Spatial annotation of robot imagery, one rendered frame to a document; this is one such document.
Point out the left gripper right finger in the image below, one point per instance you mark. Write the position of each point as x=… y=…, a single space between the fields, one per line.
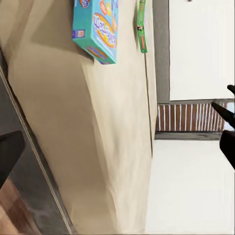
x=227 y=146

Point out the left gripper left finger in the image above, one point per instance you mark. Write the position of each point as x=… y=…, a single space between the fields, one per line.
x=12 y=146

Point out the board game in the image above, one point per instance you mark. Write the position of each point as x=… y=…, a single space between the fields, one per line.
x=143 y=25
x=95 y=28

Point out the bed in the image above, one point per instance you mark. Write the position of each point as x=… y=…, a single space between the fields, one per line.
x=88 y=127

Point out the door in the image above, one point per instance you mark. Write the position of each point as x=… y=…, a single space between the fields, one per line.
x=192 y=119

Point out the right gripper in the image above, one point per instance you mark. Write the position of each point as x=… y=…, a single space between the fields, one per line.
x=226 y=114

